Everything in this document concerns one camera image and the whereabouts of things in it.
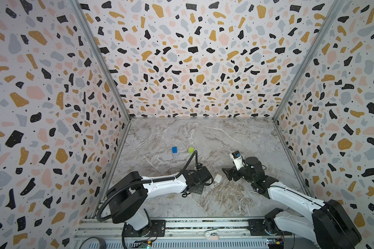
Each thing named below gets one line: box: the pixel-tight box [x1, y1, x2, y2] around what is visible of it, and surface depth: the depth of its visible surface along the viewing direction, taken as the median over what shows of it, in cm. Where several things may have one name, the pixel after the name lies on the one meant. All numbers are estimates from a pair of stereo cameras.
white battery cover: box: [214, 173, 223, 184], surface depth 92 cm
